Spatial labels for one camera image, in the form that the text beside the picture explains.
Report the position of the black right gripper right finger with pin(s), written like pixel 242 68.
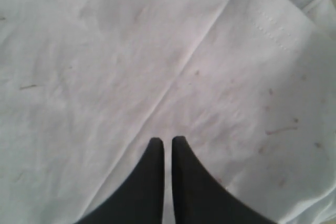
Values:
pixel 198 197

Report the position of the white t-shirt red print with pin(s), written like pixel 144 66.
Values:
pixel 86 83

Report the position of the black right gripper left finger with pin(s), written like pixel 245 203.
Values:
pixel 140 197

